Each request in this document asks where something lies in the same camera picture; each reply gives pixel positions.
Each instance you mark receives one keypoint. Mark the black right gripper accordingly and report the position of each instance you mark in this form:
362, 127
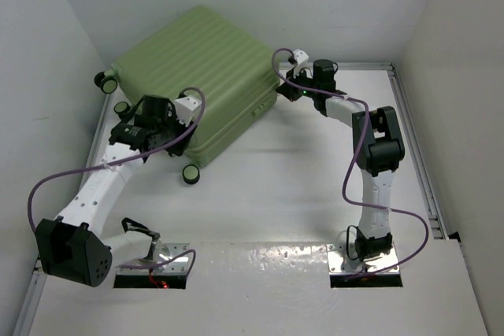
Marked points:
291, 91

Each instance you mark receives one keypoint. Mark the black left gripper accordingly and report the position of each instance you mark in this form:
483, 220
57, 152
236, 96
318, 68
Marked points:
179, 126

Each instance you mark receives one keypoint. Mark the green suitcase with blue lining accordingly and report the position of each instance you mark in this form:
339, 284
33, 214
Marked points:
201, 50

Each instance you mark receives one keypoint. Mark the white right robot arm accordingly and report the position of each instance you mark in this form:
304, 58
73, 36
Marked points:
377, 144

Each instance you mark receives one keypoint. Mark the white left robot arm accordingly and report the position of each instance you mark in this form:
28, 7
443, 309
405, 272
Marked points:
70, 246

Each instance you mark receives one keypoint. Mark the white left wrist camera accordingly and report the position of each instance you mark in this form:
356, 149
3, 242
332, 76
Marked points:
188, 109

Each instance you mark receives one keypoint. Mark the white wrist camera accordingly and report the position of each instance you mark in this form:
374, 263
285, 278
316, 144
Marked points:
188, 109
299, 60

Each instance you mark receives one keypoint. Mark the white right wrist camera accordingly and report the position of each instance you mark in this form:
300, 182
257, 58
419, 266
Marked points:
299, 60

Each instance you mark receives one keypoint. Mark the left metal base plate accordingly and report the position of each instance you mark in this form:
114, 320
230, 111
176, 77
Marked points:
168, 259

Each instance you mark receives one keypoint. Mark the metal base plate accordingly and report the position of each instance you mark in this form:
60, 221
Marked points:
340, 264
168, 259

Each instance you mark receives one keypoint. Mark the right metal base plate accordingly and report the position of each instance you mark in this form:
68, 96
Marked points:
340, 264

